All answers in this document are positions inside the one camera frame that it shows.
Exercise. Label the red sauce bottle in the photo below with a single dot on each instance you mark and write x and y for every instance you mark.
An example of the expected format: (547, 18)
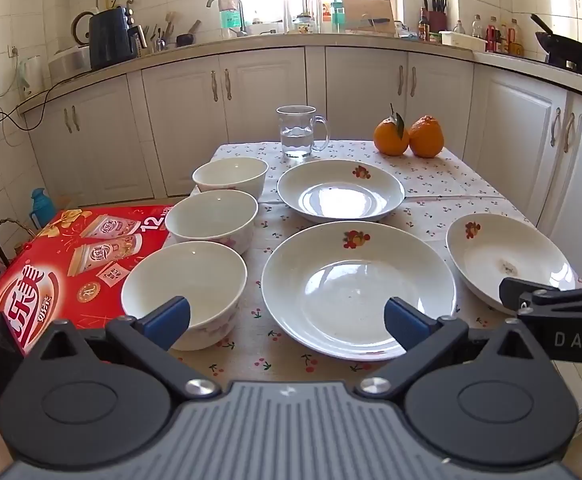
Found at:
(493, 35)

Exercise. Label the clear plastic bottle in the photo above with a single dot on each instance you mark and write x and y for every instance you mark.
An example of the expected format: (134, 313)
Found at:
(477, 27)

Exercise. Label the cherry print tablecloth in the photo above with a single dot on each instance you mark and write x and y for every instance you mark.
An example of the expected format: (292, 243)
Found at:
(271, 232)

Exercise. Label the white kitchen cabinets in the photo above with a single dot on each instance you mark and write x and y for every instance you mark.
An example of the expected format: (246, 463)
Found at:
(181, 125)

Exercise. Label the black wok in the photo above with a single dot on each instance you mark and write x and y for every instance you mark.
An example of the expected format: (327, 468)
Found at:
(566, 50)

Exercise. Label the metal faucet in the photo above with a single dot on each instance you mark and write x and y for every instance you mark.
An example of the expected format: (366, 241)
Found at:
(243, 22)

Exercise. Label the teal thermos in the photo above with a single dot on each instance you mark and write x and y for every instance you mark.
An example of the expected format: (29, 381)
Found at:
(42, 207)

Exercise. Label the bumpy orange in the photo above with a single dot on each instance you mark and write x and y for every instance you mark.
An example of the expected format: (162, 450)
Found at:
(427, 137)

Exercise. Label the yellow oil bottle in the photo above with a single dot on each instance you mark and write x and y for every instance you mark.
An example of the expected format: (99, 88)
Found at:
(516, 42)

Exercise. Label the orange with green leaf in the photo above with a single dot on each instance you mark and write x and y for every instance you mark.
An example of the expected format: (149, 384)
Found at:
(391, 137)

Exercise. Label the utensil holder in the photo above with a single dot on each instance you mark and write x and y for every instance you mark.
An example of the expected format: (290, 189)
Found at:
(158, 45)

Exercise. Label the dish soap bottle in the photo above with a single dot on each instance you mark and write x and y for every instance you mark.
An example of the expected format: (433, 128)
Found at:
(228, 15)

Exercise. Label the knife block with knives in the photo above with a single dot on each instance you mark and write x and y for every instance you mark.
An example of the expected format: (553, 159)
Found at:
(438, 20)

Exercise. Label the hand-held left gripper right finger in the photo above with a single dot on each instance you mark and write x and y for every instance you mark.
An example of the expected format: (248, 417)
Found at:
(406, 322)

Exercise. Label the white plate fruit print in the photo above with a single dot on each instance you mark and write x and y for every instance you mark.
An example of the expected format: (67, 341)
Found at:
(341, 195)
(341, 290)
(496, 250)

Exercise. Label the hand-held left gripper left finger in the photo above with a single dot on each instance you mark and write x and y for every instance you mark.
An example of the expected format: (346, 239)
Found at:
(171, 317)

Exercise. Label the kitchen knife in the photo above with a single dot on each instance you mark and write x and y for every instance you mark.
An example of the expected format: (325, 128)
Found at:
(376, 22)

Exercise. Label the glass jar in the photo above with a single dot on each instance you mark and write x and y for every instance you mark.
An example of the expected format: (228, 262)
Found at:
(303, 25)

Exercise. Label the dark soy sauce bottle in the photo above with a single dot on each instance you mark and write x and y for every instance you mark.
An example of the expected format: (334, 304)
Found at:
(423, 27)

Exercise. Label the red printed carton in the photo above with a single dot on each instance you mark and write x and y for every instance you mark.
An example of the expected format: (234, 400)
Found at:
(46, 270)

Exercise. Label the wooden cutting board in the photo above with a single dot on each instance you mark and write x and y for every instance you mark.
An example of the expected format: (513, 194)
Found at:
(366, 10)

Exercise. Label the dark air fryer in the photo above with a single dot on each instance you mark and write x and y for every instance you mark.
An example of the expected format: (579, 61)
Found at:
(113, 40)

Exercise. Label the clear glass mug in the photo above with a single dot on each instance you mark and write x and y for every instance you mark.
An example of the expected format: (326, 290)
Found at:
(296, 140)

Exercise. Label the small black pot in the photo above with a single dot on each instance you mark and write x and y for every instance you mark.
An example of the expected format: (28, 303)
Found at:
(186, 38)

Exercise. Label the green bottle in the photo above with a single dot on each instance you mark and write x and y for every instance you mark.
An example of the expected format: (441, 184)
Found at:
(338, 17)

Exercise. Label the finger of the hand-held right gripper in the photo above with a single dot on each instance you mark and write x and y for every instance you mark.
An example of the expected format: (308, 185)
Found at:
(516, 292)

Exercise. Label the white plastic container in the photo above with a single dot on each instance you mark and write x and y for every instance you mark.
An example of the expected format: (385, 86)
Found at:
(463, 41)

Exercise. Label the white electric kettle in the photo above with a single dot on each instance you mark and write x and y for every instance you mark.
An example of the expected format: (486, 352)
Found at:
(32, 75)

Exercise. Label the white rice cooker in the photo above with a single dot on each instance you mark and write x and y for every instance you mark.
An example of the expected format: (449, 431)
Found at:
(68, 62)

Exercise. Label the white ceramic bowl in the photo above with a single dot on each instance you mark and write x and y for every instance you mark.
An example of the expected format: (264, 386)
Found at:
(211, 217)
(196, 270)
(231, 175)

